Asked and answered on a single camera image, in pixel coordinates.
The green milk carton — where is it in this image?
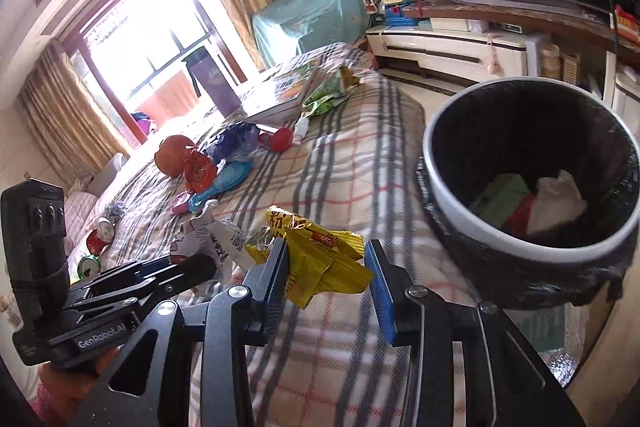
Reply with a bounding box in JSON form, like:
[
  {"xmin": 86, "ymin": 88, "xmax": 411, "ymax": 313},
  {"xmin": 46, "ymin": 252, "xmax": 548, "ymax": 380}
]
[{"xmin": 469, "ymin": 173, "xmax": 530, "ymax": 229}]

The small white bottle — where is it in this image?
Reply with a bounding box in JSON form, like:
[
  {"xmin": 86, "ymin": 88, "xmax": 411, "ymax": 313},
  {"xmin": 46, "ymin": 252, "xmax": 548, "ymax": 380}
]
[{"xmin": 293, "ymin": 115, "xmax": 310, "ymax": 145}]

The crumpled foil ball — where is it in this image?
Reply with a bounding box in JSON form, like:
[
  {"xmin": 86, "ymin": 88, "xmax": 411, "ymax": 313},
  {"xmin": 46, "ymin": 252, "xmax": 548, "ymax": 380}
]
[{"xmin": 104, "ymin": 200, "xmax": 126, "ymax": 225}]

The white trash bin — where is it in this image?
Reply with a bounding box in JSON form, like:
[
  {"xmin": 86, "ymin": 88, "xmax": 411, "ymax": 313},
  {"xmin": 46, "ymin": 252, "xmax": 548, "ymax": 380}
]
[{"xmin": 423, "ymin": 77, "xmax": 639, "ymax": 265}]

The yellow snack bag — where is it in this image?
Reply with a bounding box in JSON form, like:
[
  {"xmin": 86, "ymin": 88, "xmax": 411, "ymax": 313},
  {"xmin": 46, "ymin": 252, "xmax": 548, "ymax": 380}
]
[{"xmin": 245, "ymin": 206, "xmax": 373, "ymax": 309}]

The red round lid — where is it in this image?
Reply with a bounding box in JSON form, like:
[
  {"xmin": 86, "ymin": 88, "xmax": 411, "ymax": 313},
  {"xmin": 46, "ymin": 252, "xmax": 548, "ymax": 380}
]
[{"xmin": 267, "ymin": 127, "xmax": 293, "ymax": 153}]

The person's left hand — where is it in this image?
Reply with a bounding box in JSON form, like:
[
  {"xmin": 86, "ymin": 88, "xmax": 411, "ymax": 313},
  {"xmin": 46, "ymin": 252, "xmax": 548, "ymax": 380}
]
[{"xmin": 32, "ymin": 348, "xmax": 118, "ymax": 426}]

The crushed red can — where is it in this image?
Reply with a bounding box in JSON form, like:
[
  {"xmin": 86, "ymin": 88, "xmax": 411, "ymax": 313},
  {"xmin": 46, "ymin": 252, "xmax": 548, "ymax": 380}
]
[{"xmin": 86, "ymin": 218, "xmax": 115, "ymax": 256}]

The blue crumpled wrapper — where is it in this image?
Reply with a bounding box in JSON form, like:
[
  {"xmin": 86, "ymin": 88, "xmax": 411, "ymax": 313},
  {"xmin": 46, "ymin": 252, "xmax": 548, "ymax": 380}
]
[{"xmin": 205, "ymin": 121, "xmax": 259, "ymax": 165}]

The red apple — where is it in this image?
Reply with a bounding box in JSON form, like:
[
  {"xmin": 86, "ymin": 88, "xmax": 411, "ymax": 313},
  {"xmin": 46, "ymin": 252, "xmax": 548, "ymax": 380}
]
[{"xmin": 154, "ymin": 134, "xmax": 195, "ymax": 178}]

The green snack wrapper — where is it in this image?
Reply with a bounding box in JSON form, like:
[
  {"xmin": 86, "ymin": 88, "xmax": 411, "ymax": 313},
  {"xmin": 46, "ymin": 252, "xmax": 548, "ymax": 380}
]
[{"xmin": 302, "ymin": 66, "xmax": 360, "ymax": 118}]

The plaid blanket table cover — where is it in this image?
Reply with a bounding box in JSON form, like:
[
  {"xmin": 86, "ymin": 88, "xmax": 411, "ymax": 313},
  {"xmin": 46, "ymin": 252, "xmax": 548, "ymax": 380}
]
[{"xmin": 67, "ymin": 41, "xmax": 482, "ymax": 427}]

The pink snack wrapper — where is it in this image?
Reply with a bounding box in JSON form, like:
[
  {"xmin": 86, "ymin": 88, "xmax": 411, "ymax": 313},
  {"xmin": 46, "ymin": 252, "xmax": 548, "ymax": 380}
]
[{"xmin": 170, "ymin": 191, "xmax": 192, "ymax": 216}]

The cartoon printed wrapper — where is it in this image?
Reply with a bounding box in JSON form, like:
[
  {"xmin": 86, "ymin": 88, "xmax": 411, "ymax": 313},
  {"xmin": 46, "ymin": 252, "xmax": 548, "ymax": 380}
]
[{"xmin": 169, "ymin": 199, "xmax": 255, "ymax": 280}]

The teal covered furniture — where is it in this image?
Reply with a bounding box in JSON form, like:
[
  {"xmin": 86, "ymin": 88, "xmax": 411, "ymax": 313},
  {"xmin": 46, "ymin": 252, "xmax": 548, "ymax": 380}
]
[{"xmin": 252, "ymin": 0, "xmax": 369, "ymax": 68}]

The red chip bag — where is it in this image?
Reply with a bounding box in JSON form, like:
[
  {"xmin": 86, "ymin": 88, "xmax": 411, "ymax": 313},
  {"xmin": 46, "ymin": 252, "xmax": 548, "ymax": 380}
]
[{"xmin": 502, "ymin": 193, "xmax": 537, "ymax": 239}]

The white TV cabinet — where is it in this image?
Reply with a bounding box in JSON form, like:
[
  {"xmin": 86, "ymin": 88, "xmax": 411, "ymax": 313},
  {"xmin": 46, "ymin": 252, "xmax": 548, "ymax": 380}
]
[{"xmin": 367, "ymin": 18, "xmax": 639, "ymax": 104}]

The purple thermos bottle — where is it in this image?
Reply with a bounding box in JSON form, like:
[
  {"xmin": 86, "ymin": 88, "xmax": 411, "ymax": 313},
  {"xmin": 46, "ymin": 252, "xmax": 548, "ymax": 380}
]
[{"xmin": 182, "ymin": 46, "xmax": 241, "ymax": 118}]

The red crumpled wrapper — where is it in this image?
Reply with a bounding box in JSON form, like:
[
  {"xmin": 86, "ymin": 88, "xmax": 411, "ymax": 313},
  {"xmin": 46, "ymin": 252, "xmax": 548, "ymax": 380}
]
[{"xmin": 183, "ymin": 150, "xmax": 217, "ymax": 193}]

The green soda can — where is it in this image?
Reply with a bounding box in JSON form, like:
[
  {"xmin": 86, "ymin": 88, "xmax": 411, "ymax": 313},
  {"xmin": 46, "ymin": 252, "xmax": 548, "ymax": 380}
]
[{"xmin": 77, "ymin": 255, "xmax": 101, "ymax": 280}]

